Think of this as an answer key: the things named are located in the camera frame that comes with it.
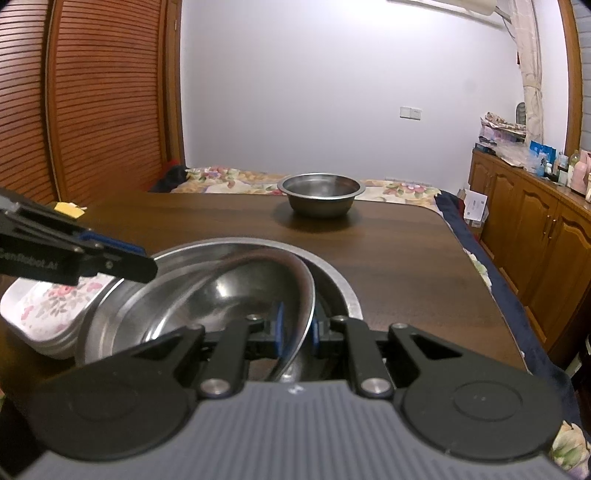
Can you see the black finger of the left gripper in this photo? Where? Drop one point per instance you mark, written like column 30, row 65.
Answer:
column 117, row 258

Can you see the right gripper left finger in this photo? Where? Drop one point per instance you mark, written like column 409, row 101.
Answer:
column 228, row 353

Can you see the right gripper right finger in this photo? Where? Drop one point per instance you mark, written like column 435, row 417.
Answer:
column 349, row 341

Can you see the medium steel bowl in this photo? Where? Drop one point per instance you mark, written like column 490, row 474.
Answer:
column 221, row 304

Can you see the large steel bowl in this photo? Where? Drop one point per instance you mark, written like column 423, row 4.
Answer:
column 221, row 295

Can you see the floral white tray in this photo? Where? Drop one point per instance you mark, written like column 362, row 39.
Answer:
column 48, row 316

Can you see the small steel bowl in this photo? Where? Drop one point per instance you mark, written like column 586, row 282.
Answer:
column 321, row 195

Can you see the black clothing on bed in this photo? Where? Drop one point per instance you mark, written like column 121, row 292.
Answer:
column 173, row 175

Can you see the louvered wooden wardrobe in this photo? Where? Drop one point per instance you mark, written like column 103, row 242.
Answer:
column 90, row 97

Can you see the white box on floor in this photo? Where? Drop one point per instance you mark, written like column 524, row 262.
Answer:
column 475, row 206

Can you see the wooden sideboard cabinet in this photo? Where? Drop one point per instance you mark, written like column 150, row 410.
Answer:
column 538, row 236

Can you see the pile of folded fabrics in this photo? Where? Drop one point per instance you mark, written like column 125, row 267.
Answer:
column 495, row 131

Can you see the floral bed quilt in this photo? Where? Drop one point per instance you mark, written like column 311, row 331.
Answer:
column 571, row 448

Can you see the blue picture box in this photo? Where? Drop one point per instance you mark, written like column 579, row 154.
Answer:
column 541, row 159

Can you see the pink thermos jug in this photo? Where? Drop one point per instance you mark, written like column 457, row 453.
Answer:
column 581, row 171

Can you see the white air conditioner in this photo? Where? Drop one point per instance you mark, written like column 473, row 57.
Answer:
column 478, row 10

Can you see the cream tied curtain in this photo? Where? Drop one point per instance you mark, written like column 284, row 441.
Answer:
column 523, row 18

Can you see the white wall switch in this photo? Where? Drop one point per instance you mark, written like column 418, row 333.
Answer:
column 410, row 113

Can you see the wooden window frame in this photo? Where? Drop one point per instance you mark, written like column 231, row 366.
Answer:
column 575, row 82

